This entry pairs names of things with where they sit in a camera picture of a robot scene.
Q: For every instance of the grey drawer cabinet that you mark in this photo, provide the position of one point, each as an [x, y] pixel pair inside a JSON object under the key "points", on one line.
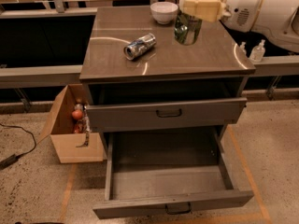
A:
{"points": [[214, 67]]}

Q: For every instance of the upper grey drawer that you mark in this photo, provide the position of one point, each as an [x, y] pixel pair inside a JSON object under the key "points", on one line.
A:
{"points": [[169, 115]]}

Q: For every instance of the cardboard box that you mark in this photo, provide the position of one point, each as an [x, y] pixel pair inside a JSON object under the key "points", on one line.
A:
{"points": [[59, 127]]}

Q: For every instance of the green drink can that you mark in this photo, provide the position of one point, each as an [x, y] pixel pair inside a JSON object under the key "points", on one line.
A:
{"points": [[187, 28]]}

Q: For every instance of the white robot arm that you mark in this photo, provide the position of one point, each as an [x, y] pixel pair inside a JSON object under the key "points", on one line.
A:
{"points": [[277, 20]]}

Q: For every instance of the snack packets in box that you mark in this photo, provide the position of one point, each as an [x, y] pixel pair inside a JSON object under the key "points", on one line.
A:
{"points": [[82, 125]]}

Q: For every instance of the orange round fruit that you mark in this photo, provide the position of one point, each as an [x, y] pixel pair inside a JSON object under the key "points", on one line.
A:
{"points": [[77, 114]]}

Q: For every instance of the clear sanitizer bottle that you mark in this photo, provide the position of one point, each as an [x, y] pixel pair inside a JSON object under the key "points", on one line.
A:
{"points": [[258, 52]]}

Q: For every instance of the white ceramic bowl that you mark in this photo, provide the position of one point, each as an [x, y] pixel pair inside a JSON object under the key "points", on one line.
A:
{"points": [[163, 12]]}

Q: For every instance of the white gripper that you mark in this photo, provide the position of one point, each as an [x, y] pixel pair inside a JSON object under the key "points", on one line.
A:
{"points": [[241, 8]]}

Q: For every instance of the silver blue can lying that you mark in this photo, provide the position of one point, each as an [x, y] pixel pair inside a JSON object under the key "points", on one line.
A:
{"points": [[139, 46]]}

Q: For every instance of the small clear pump bottle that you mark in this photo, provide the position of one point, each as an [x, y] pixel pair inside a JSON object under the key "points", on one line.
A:
{"points": [[243, 47]]}

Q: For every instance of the open middle grey drawer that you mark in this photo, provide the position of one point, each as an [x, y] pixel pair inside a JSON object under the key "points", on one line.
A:
{"points": [[172, 171]]}

